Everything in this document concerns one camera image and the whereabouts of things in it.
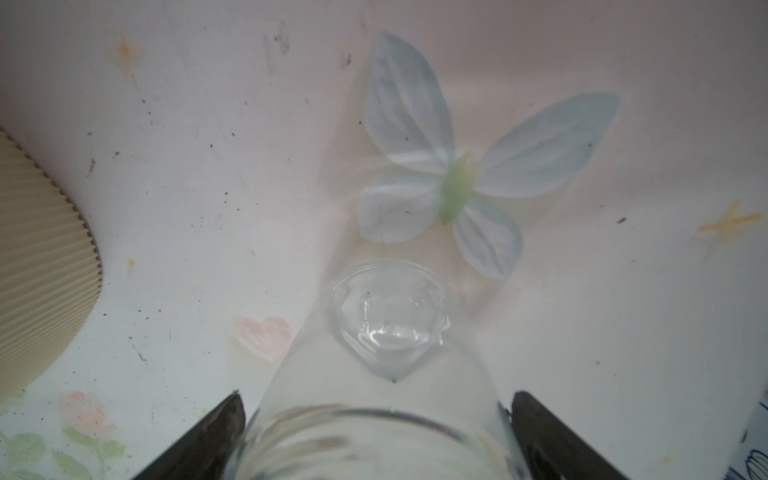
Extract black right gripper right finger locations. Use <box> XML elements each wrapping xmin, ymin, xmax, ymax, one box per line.
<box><xmin>509</xmin><ymin>391</ymin><xmax>628</xmax><ymax>480</ymax></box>

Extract beige trash bin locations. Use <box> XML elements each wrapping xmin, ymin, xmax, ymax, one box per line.
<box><xmin>1</xmin><ymin>133</ymin><xmax>102</xmax><ymax>400</ymax></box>

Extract glass jar with tea leaves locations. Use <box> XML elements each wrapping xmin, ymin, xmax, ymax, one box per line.
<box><xmin>223</xmin><ymin>260</ymin><xmax>530</xmax><ymax>479</ymax></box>

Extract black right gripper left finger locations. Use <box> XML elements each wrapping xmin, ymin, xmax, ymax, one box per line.
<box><xmin>135</xmin><ymin>391</ymin><xmax>246</xmax><ymax>480</ymax></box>

